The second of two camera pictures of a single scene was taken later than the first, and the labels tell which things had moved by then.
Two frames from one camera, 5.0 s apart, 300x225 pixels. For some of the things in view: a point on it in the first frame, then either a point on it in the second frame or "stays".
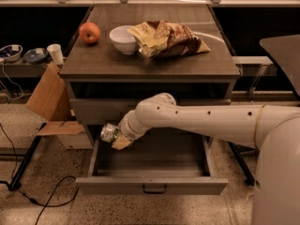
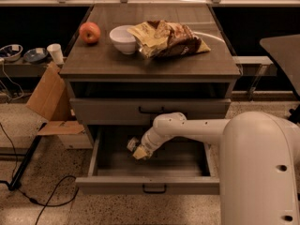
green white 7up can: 109,132 -> 132,143
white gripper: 126,129 -> 148,144
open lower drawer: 152,165 stays
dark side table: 284,52 stays
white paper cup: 55,52 stays
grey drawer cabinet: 105,85 stays
